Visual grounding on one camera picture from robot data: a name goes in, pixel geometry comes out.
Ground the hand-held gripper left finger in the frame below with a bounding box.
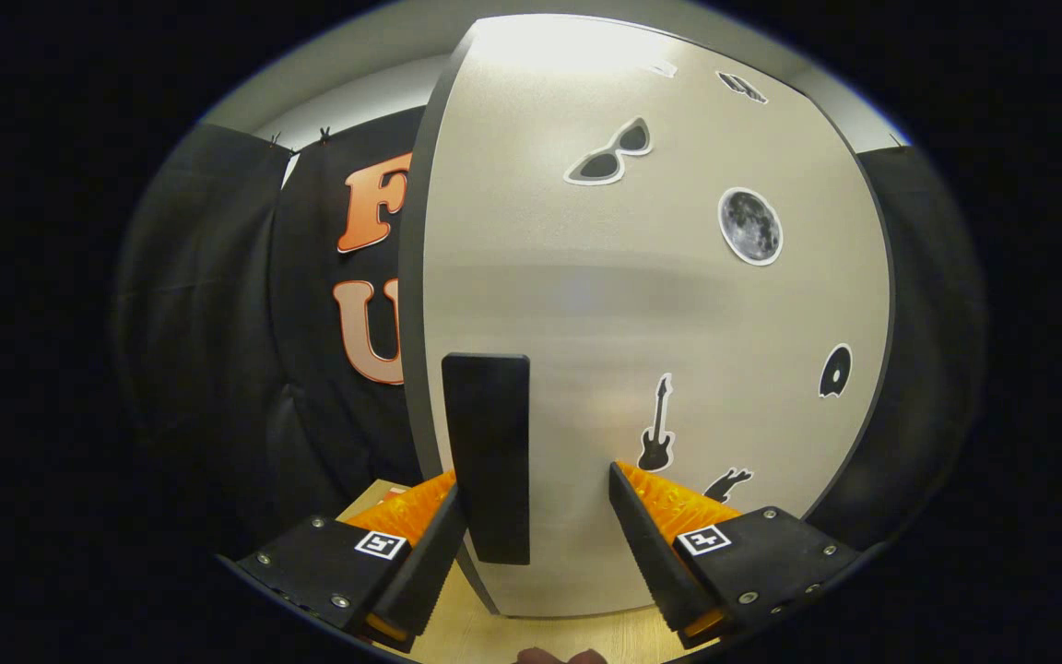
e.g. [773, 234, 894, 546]
[218, 468, 469, 654]

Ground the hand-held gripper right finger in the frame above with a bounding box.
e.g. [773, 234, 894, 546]
[608, 459, 864, 651]

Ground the black cabinet door handle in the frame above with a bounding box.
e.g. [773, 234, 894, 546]
[442, 352, 532, 565]

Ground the beige shoe cabinet door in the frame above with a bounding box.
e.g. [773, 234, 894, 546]
[422, 14, 891, 619]

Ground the dark grey shoe cabinet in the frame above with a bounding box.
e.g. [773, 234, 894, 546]
[397, 14, 896, 617]

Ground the black backdrop cloth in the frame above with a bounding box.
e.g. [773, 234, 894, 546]
[112, 106, 988, 573]

